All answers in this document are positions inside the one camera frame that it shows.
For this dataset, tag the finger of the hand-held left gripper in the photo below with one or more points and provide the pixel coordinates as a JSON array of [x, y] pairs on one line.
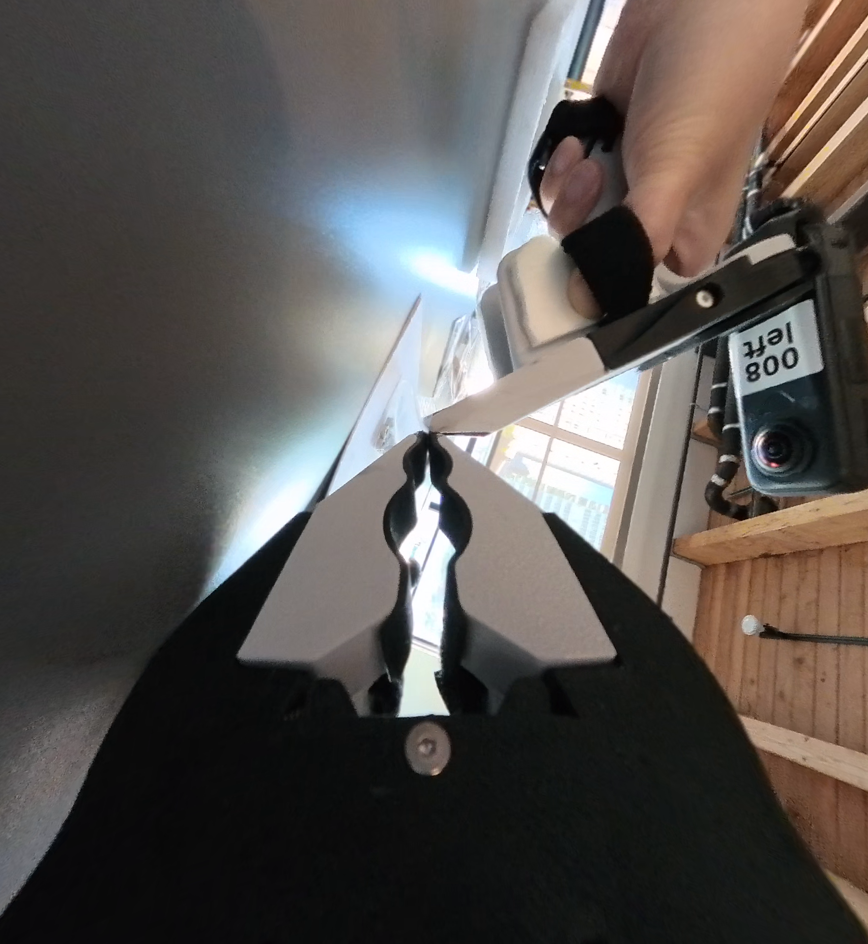
[[522, 387]]

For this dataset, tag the white ball marker on rod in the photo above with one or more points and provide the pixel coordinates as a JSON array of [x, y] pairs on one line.
[[832, 636]]

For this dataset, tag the large multi-pane window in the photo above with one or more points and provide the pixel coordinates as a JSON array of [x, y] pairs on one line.
[[574, 472]]

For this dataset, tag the dark grey desk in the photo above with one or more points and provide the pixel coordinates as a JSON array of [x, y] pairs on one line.
[[109, 295]]

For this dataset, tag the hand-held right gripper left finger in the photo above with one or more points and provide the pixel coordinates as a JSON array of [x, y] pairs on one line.
[[316, 590]]

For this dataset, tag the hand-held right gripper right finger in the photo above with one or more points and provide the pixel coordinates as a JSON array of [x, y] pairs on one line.
[[537, 590]]

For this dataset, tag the person's left hand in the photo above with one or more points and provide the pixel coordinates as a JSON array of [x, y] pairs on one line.
[[692, 110]]

